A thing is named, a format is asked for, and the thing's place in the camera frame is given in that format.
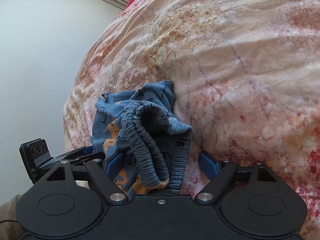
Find person's right forearm sleeve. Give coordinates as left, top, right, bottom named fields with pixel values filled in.
left=0, top=195, right=24, bottom=240

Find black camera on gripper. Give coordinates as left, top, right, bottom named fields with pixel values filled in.
left=19, top=138, right=52, bottom=184

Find blue patterned kids pants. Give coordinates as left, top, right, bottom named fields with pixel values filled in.
left=91, top=80, right=192, bottom=197

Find pink floral bed quilt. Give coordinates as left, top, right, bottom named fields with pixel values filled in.
left=63, top=0, right=319, bottom=239

